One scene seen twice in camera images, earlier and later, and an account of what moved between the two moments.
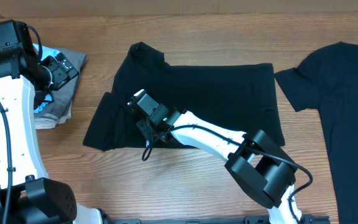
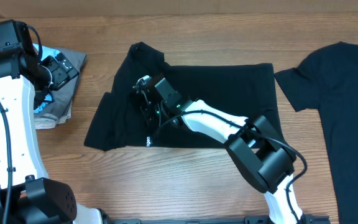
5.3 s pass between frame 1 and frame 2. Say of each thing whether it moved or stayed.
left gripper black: stayed
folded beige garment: stayed
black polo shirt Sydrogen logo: stayed
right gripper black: moved
